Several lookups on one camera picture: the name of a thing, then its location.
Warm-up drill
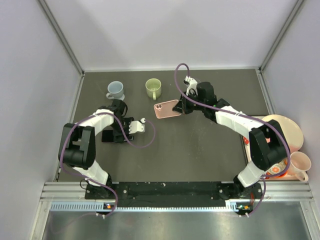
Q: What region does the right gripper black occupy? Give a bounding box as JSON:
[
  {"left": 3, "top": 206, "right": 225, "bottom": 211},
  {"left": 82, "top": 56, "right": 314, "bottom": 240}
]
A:
[{"left": 173, "top": 90, "right": 206, "bottom": 115}]

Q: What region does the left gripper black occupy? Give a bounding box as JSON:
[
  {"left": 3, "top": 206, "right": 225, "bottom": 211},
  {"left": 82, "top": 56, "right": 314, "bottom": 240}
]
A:
[{"left": 110, "top": 117, "right": 134, "bottom": 143}]

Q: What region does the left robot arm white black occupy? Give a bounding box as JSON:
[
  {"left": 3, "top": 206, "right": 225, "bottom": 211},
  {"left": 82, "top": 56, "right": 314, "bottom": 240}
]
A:
[{"left": 58, "top": 99, "right": 134, "bottom": 199}]

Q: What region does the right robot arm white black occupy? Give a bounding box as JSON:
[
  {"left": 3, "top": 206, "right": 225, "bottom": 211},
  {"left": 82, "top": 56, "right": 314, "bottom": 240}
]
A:
[{"left": 173, "top": 77, "right": 290, "bottom": 198}]

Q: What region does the green mug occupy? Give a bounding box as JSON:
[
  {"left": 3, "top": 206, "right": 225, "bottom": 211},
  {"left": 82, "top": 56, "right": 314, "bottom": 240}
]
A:
[{"left": 145, "top": 78, "right": 162, "bottom": 101}]

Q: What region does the light blue footed cup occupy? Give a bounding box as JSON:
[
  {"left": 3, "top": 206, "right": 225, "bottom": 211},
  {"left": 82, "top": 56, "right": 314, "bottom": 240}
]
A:
[{"left": 106, "top": 81, "right": 125, "bottom": 101}]

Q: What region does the white tray with strawberries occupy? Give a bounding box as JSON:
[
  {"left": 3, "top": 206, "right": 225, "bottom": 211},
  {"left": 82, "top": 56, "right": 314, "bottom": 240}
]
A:
[{"left": 242, "top": 115, "right": 302, "bottom": 181}]

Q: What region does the orange patterned bowl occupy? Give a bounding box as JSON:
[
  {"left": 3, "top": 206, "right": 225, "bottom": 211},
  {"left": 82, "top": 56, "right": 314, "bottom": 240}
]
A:
[{"left": 266, "top": 160, "right": 288, "bottom": 178}]

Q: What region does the pink white plate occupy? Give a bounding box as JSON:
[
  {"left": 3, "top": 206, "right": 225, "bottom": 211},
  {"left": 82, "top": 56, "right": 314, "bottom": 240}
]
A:
[{"left": 262, "top": 114, "right": 304, "bottom": 153}]

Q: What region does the pink mug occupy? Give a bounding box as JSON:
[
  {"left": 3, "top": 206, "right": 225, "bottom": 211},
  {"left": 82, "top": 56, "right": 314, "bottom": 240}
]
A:
[{"left": 287, "top": 151, "right": 312, "bottom": 182}]

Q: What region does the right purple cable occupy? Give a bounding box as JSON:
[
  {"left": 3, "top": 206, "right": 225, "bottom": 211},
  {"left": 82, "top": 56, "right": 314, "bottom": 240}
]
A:
[{"left": 174, "top": 63, "right": 292, "bottom": 217}]

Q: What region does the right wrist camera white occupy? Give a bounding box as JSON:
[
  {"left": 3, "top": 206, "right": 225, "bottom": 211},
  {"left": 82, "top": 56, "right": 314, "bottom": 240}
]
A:
[{"left": 183, "top": 76, "right": 198, "bottom": 96}]

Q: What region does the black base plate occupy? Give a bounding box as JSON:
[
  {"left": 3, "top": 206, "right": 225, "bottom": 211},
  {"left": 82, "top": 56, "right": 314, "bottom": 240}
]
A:
[{"left": 84, "top": 181, "right": 264, "bottom": 208}]

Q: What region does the light blue cable duct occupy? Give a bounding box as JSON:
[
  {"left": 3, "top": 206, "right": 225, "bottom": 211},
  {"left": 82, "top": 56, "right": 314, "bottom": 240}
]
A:
[{"left": 49, "top": 200, "right": 240, "bottom": 213}]

